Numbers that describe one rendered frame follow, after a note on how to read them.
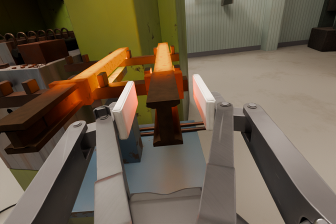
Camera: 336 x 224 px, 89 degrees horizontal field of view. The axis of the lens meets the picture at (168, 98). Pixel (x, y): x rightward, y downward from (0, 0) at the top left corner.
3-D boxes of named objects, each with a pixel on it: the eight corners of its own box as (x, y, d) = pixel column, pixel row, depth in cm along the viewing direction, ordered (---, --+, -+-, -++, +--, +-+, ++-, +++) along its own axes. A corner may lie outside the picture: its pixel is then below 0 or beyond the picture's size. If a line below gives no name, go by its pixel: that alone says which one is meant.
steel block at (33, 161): (83, 173, 70) (37, 68, 51) (7, 168, 77) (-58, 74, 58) (129, 107, 120) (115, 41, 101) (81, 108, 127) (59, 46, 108)
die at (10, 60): (16, 65, 59) (4, 40, 56) (-29, 68, 63) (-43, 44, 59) (85, 45, 97) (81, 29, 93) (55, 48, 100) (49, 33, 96)
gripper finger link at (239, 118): (222, 119, 12) (263, 115, 12) (205, 91, 17) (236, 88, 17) (221, 136, 13) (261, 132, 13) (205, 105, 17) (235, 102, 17)
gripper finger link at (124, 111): (128, 139, 15) (119, 140, 15) (138, 103, 21) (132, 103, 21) (120, 109, 14) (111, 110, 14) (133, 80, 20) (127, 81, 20)
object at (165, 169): (216, 208, 35) (216, 201, 34) (26, 221, 36) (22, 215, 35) (194, 124, 62) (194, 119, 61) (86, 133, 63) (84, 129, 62)
